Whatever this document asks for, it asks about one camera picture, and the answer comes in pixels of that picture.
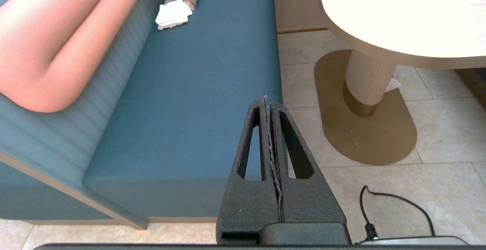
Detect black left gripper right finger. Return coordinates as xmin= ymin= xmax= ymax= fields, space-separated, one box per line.
xmin=269 ymin=101 xmax=347 ymax=224

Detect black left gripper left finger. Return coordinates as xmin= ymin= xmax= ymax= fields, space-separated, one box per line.
xmin=216 ymin=96 xmax=284 ymax=244

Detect teal bench with wooden base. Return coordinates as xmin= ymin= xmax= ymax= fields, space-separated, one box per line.
xmin=454 ymin=67 xmax=486 ymax=110
xmin=0 ymin=0 xmax=284 ymax=230

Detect white tissue scrap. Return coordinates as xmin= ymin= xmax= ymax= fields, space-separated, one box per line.
xmin=385 ymin=77 xmax=402 ymax=93

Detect white napkin stack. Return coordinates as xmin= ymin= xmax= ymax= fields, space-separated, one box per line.
xmin=155 ymin=0 xmax=193 ymax=31

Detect pink bolster cushion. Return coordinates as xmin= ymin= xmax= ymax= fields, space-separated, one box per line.
xmin=0 ymin=0 xmax=152 ymax=113

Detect black floor cable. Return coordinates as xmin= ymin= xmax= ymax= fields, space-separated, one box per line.
xmin=358 ymin=184 xmax=437 ymax=242

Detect gold table pedestal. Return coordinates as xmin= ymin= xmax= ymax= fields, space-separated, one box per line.
xmin=314 ymin=49 xmax=418 ymax=166

